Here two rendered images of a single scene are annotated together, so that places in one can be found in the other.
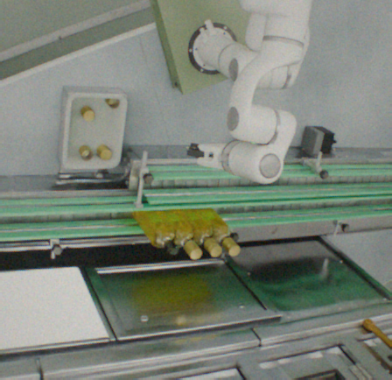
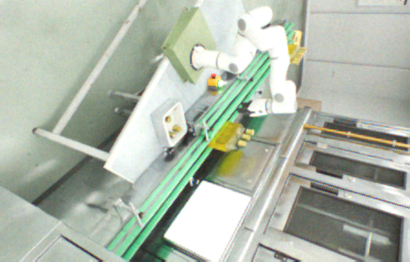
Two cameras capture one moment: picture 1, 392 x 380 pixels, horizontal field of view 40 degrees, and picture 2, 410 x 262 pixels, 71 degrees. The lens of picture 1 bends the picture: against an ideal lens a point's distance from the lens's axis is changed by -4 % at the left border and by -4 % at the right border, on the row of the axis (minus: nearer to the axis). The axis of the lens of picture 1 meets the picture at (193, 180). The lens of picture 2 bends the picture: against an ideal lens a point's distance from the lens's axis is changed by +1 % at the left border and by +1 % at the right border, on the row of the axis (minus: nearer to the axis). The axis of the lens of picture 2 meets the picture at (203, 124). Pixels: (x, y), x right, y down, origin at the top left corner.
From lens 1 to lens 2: 89 cm
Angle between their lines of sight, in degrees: 27
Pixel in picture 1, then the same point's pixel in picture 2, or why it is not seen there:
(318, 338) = (298, 143)
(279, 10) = (278, 45)
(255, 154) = (289, 104)
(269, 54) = (282, 65)
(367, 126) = not seen: hidden behind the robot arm
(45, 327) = (230, 213)
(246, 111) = (285, 92)
